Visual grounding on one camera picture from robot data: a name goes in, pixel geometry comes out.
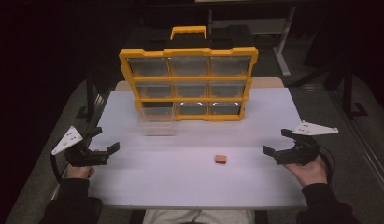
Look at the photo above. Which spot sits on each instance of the person's left hand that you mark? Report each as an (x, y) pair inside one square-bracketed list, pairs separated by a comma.
[(79, 171)]

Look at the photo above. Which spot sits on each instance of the small orange eraser block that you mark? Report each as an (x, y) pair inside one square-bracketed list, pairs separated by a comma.
[(220, 159)]

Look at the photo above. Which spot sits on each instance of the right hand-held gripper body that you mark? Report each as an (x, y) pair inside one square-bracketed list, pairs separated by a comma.
[(300, 152)]

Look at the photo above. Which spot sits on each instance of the white desk with metal leg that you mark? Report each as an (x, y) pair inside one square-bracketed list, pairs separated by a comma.
[(281, 46)]

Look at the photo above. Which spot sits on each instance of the grid of clear organizer bins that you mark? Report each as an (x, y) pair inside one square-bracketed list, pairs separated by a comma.
[(189, 90)]

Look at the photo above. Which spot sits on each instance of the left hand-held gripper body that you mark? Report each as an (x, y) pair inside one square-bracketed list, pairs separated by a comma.
[(82, 157)]

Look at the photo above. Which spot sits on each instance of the person's right hand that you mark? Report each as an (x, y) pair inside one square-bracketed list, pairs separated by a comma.
[(309, 172)]

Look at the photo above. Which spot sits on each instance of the yellow black drawer organizer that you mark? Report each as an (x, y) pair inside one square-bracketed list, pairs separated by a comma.
[(189, 67)]

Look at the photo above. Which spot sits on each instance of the clear plastic drawer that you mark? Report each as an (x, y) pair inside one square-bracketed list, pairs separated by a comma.
[(157, 123)]

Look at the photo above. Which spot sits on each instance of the black metal stand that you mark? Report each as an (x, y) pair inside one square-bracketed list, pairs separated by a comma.
[(350, 93), (90, 93)]

